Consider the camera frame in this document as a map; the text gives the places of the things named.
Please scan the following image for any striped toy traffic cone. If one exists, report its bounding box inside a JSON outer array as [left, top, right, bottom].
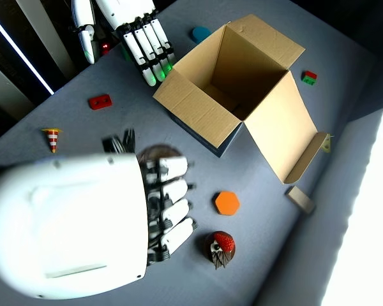
[[40, 127, 63, 154]]

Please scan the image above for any red block with two holes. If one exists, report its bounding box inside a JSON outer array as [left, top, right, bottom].
[[88, 94, 113, 111]]

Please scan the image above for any open cardboard box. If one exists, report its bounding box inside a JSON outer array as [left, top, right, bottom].
[[152, 13, 328, 185]]

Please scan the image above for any orange hexagon block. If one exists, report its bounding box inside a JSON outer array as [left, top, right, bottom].
[[214, 191, 241, 217]]

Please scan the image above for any brown sprayer bottle black nozzle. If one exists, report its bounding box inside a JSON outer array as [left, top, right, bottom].
[[136, 144, 183, 161]]

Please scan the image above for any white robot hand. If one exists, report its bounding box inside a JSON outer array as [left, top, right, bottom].
[[0, 127, 199, 300], [70, 0, 177, 87]]

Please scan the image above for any beige wooden block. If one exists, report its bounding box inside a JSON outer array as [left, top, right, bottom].
[[285, 186, 317, 215]]

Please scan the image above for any teal rounded block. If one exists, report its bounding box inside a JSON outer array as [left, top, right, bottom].
[[191, 26, 213, 45]]

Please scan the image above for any white light strip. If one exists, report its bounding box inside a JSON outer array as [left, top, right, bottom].
[[0, 8, 56, 96]]

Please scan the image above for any grey table cloth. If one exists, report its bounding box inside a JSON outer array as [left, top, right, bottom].
[[0, 0, 383, 306]]

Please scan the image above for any red and green toy brick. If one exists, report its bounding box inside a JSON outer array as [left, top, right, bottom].
[[301, 70, 318, 86]]

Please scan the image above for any toy chocolate strawberry cake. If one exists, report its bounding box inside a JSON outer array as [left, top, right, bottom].
[[203, 230, 236, 271]]

